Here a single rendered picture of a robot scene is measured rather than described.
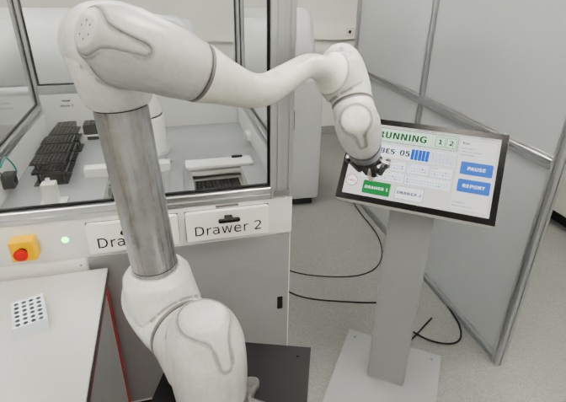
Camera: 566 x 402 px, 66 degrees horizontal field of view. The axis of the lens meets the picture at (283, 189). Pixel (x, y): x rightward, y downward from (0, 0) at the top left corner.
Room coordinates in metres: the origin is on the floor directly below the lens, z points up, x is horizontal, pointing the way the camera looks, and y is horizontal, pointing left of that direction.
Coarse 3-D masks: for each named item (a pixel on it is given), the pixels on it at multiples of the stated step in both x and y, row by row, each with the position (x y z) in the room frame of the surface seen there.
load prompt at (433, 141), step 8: (384, 128) 1.49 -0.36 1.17; (384, 136) 1.48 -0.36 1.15; (392, 136) 1.47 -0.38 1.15; (400, 136) 1.46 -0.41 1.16; (408, 136) 1.45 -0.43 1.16; (416, 136) 1.45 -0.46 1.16; (424, 136) 1.44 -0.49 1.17; (432, 136) 1.43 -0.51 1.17; (440, 136) 1.42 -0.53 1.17; (448, 136) 1.42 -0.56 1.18; (408, 144) 1.43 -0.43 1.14; (416, 144) 1.42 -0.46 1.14; (424, 144) 1.42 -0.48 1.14; (432, 144) 1.41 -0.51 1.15; (440, 144) 1.40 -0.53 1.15; (448, 144) 1.40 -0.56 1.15; (456, 144) 1.39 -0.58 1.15
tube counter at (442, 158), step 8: (400, 152) 1.42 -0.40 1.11; (408, 152) 1.41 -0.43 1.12; (416, 152) 1.41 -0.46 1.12; (424, 152) 1.40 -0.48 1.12; (432, 152) 1.39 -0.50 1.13; (416, 160) 1.39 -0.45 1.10; (424, 160) 1.38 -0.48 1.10; (432, 160) 1.37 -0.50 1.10; (440, 160) 1.37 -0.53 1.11; (448, 160) 1.36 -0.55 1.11
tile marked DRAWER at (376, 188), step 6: (366, 180) 1.38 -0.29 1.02; (366, 186) 1.37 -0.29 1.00; (372, 186) 1.36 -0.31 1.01; (378, 186) 1.36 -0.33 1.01; (384, 186) 1.35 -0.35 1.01; (390, 186) 1.35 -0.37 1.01; (366, 192) 1.35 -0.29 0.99; (372, 192) 1.35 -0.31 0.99; (378, 192) 1.34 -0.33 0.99; (384, 192) 1.34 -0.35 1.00
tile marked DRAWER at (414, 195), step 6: (396, 186) 1.34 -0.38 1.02; (402, 186) 1.34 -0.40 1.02; (396, 192) 1.33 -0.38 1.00; (402, 192) 1.32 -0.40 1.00; (408, 192) 1.32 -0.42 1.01; (414, 192) 1.31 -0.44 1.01; (420, 192) 1.31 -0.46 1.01; (396, 198) 1.32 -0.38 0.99; (402, 198) 1.31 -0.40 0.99; (408, 198) 1.31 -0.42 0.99; (414, 198) 1.30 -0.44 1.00; (420, 198) 1.30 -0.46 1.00
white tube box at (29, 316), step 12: (24, 300) 1.00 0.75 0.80; (36, 300) 1.00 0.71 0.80; (12, 312) 0.95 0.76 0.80; (24, 312) 0.95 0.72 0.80; (36, 312) 0.95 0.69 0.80; (12, 324) 0.90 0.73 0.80; (24, 324) 0.90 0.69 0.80; (36, 324) 0.91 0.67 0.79; (48, 324) 0.92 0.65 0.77; (24, 336) 0.89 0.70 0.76
